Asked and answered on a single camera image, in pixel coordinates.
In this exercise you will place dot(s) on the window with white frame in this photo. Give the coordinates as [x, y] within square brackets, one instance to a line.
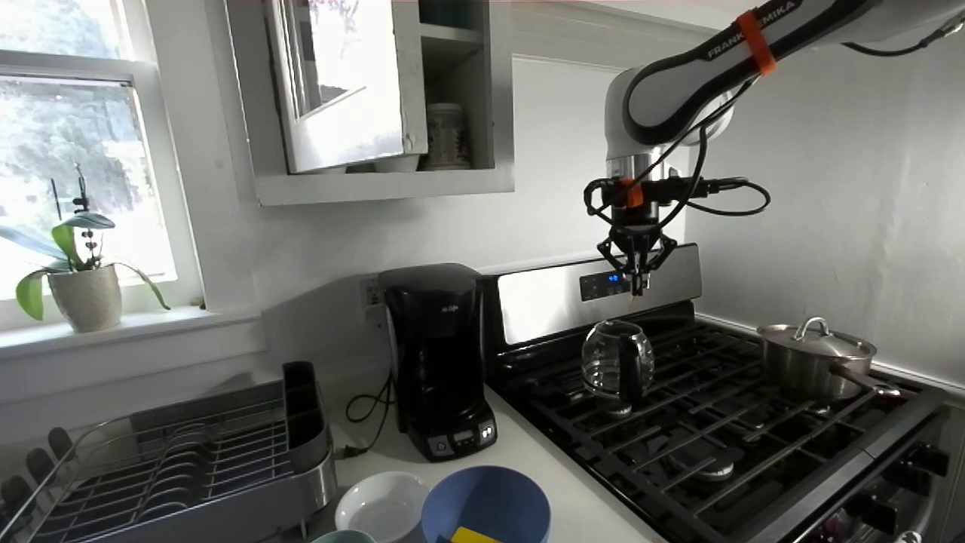
[69, 141]

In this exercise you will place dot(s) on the black utensil holder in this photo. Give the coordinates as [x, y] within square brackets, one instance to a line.
[304, 408]

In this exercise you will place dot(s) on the white cabinet door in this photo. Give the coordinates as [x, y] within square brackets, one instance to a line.
[352, 100]

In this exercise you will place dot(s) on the stainless steel pan lid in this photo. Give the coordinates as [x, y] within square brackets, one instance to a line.
[816, 341]

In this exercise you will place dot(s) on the white overhead cabinet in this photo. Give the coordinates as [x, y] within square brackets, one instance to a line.
[562, 19]

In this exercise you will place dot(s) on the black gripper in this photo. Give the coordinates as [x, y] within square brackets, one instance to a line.
[638, 233]

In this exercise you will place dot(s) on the metal dish rack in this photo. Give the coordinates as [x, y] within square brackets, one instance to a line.
[170, 462]

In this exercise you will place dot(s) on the stainless steel gas stove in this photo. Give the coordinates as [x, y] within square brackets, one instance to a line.
[704, 422]

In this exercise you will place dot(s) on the stainless steel saucepan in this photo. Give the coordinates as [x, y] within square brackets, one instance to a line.
[802, 374]

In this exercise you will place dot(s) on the white wall cabinet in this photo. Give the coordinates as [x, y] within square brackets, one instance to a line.
[464, 186]

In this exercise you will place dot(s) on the white bowl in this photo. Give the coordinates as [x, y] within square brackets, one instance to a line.
[382, 506]

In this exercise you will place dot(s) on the yellow sponge block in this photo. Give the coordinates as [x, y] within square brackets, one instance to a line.
[473, 534]

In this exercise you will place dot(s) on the blue bowl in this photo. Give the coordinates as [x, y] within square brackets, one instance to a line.
[485, 503]

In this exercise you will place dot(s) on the black coffee maker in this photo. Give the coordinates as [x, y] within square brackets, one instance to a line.
[441, 363]

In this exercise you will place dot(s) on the potted orchid plant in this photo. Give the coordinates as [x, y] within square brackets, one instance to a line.
[87, 296]

